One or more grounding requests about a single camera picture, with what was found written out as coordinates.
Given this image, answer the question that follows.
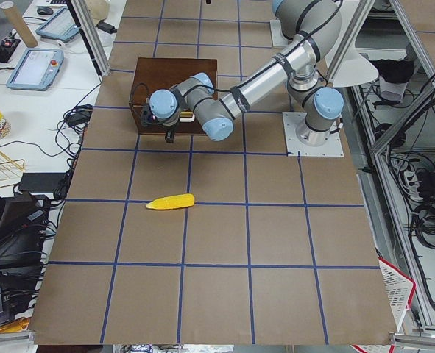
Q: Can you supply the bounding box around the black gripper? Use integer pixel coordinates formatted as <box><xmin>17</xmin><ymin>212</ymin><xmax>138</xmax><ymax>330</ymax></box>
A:
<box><xmin>162</xmin><ymin>119</ymin><xmax>180</xmax><ymax>143</ymax></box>

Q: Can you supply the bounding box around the wooden drawer with white handle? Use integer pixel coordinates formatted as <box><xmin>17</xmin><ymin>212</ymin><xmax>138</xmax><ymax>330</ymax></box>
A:
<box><xmin>136</xmin><ymin>111</ymin><xmax>205</xmax><ymax>135</ymax></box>

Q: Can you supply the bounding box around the yellow corn cob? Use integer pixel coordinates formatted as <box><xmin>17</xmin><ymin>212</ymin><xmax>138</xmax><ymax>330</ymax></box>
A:
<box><xmin>146</xmin><ymin>193</ymin><xmax>195</xmax><ymax>210</ymax></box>

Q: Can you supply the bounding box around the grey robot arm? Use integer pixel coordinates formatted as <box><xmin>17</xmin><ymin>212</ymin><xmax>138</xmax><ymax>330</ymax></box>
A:
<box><xmin>144</xmin><ymin>1</ymin><xmax>342</xmax><ymax>141</ymax></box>

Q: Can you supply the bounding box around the dark wooden drawer cabinet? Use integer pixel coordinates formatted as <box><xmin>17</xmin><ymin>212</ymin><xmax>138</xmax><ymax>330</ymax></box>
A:
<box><xmin>129</xmin><ymin>57</ymin><xmax>218</xmax><ymax>136</ymax></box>

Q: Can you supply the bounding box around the black power adapter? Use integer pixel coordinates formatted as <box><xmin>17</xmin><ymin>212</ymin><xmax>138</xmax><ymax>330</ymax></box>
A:
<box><xmin>64</xmin><ymin>110</ymin><xmax>92</xmax><ymax>126</ymax></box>

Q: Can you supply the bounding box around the near teach pendant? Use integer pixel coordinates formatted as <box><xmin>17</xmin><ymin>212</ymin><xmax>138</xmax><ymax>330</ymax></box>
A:
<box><xmin>6</xmin><ymin>49</ymin><xmax>64</xmax><ymax>91</ymax></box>

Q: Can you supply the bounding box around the teach pendant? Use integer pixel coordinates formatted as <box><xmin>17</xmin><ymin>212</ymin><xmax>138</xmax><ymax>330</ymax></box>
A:
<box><xmin>35</xmin><ymin>7</ymin><xmax>79</xmax><ymax>42</ymax></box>
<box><xmin>6</xmin><ymin>49</ymin><xmax>64</xmax><ymax>91</ymax></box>

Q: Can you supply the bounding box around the far teach pendant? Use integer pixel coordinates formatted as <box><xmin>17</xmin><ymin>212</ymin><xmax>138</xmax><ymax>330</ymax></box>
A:
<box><xmin>35</xmin><ymin>7</ymin><xmax>79</xmax><ymax>42</ymax></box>

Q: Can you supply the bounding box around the cardboard tube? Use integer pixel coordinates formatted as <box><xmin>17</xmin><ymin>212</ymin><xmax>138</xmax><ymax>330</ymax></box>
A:
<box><xmin>0</xmin><ymin>1</ymin><xmax>38</xmax><ymax>48</ymax></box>

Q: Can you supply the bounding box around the black computer equipment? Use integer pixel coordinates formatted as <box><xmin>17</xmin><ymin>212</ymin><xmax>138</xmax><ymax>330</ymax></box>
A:
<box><xmin>0</xmin><ymin>183</ymin><xmax>52</xmax><ymax>324</ymax></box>

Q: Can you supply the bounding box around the white lamp shade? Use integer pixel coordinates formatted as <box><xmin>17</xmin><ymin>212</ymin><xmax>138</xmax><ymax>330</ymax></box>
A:
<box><xmin>329</xmin><ymin>21</ymin><xmax>378</xmax><ymax>88</ymax></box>

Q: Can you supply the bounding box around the white plastic basket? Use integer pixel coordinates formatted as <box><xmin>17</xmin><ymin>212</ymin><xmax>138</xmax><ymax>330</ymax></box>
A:
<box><xmin>378</xmin><ymin>257</ymin><xmax>416</xmax><ymax>332</ymax></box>

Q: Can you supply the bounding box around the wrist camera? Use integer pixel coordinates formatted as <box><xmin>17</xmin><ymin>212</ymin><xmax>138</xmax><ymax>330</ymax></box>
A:
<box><xmin>139</xmin><ymin>104</ymin><xmax>155</xmax><ymax>126</ymax></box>

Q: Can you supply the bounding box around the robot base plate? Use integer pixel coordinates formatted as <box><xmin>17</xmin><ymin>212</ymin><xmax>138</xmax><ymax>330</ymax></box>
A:
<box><xmin>282</xmin><ymin>112</ymin><xmax>344</xmax><ymax>157</ymax></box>

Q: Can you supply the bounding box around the aluminium frame post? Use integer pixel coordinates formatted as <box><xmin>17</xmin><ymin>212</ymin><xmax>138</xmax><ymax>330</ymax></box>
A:
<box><xmin>67</xmin><ymin>0</ymin><xmax>110</xmax><ymax>76</ymax></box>

